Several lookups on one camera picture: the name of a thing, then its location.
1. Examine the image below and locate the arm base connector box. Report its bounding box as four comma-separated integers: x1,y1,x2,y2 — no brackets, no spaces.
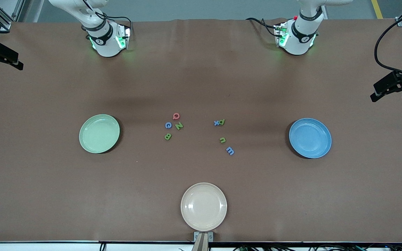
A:
274,22,289,47
116,23,132,49

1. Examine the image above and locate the blue plate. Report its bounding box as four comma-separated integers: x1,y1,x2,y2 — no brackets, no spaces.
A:
289,118,332,159

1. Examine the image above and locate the light green plate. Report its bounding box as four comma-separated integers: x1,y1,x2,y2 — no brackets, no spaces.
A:
79,114,120,154

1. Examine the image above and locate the brown table cover sheet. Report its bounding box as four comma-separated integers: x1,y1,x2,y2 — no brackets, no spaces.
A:
0,18,402,243

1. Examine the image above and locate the beige plate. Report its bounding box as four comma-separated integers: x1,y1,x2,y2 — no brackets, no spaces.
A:
180,182,228,231

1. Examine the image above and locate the black base cable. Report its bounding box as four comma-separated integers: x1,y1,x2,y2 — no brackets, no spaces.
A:
100,12,133,37
246,17,282,37

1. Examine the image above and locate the white table edge rail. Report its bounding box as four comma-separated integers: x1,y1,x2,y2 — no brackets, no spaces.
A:
0,242,402,251

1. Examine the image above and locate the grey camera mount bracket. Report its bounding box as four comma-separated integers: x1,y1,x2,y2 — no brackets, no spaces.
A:
193,231,214,251

